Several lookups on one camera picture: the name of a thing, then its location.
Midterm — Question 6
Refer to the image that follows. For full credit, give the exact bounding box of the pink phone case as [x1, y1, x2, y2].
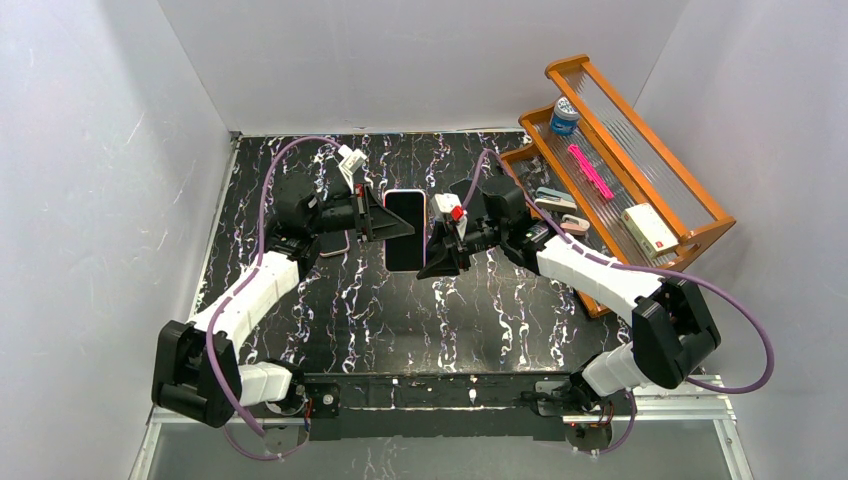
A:
[382, 188, 429, 274]

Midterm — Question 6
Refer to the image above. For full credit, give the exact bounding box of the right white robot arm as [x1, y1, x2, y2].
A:
[416, 176, 721, 410]

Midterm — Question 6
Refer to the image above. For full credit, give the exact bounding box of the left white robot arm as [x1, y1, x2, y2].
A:
[151, 175, 415, 435]

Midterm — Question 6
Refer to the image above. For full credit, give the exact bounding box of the phone in beige case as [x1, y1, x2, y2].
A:
[319, 230, 350, 258]

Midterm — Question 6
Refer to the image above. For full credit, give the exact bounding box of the teal grey stapler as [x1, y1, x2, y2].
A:
[534, 187, 578, 214]

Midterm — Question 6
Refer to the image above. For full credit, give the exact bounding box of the blue round jar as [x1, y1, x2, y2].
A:
[550, 96, 581, 136]

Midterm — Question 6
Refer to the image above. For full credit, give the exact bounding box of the orange wooden shelf rack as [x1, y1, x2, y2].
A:
[496, 54, 737, 319]

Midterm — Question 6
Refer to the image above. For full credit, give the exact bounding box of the pink flat tool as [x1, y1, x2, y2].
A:
[567, 144, 615, 200]

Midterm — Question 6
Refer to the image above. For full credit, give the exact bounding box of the white cardboard box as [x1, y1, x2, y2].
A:
[620, 203, 678, 259]

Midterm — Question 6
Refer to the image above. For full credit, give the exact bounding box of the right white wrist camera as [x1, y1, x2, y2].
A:
[430, 193, 467, 225]

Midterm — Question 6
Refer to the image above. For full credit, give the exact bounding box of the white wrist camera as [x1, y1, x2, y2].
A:
[336, 145, 367, 193]
[430, 193, 467, 225]

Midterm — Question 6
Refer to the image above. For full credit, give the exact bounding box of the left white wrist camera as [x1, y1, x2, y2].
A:
[336, 145, 367, 193]

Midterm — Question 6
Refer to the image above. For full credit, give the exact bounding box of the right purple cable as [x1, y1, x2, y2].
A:
[460, 148, 776, 458]

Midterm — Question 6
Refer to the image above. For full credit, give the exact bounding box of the purple cable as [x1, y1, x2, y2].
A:
[205, 135, 349, 462]
[460, 148, 776, 458]

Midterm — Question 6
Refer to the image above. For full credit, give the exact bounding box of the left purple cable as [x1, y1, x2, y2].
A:
[205, 135, 349, 462]

